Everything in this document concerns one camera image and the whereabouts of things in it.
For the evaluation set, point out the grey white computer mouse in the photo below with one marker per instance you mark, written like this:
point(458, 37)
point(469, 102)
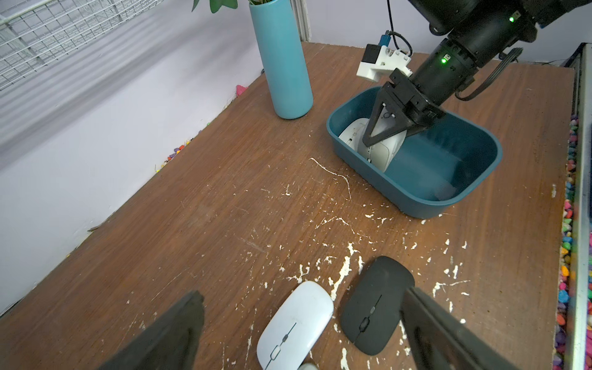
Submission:
point(382, 153)

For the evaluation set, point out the teal vase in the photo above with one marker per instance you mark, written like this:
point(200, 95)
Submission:
point(282, 57)

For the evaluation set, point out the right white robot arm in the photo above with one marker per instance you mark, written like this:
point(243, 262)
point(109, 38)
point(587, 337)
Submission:
point(473, 33)

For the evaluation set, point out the green artificial plant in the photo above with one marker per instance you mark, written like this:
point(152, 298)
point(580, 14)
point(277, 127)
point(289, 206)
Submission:
point(216, 5)

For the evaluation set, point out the white rounded computer mouse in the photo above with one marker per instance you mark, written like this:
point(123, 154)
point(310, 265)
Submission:
point(353, 133)

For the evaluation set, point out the white wire wall shelf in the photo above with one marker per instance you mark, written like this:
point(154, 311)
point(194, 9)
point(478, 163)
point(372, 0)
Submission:
point(35, 34)

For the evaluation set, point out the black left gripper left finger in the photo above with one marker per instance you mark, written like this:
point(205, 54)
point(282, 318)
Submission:
point(171, 342)

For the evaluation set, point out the teal storage box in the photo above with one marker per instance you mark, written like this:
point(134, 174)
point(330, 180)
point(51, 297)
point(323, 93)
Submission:
point(433, 170)

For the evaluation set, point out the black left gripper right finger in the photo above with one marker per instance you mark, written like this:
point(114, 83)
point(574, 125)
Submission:
point(438, 341)

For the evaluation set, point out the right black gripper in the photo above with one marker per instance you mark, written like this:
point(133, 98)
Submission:
point(400, 106)

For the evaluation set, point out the black computer mouse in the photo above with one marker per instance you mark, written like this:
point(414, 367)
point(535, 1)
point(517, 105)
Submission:
point(372, 313)

